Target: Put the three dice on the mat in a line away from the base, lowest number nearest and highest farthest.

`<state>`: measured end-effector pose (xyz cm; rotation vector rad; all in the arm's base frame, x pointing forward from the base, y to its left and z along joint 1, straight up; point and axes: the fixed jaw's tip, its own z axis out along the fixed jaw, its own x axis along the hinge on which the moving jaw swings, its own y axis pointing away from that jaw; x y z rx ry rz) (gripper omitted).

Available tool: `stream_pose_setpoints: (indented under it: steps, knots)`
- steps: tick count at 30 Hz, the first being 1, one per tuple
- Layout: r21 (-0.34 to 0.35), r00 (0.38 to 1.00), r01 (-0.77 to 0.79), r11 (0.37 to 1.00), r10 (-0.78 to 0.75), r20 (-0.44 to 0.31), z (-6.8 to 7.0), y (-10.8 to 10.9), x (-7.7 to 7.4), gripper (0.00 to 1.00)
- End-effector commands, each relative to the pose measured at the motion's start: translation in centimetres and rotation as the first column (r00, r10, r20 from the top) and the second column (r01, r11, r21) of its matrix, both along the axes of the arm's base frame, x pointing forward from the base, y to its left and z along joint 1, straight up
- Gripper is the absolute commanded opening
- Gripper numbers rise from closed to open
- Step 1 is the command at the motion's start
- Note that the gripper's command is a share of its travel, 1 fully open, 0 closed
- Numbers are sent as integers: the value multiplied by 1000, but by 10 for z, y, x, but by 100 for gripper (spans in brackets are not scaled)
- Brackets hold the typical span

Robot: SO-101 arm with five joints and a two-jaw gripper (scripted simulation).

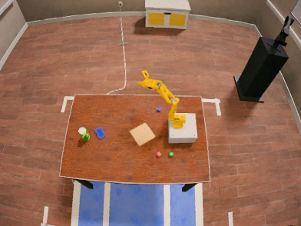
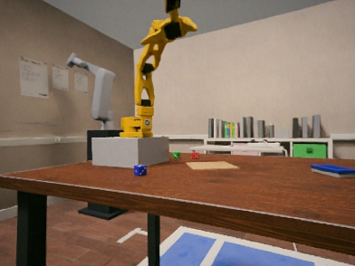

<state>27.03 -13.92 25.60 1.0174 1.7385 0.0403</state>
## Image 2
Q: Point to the beige flat mat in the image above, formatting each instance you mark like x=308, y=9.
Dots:
x=211, y=166

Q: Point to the blue die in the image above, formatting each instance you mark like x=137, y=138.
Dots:
x=140, y=170

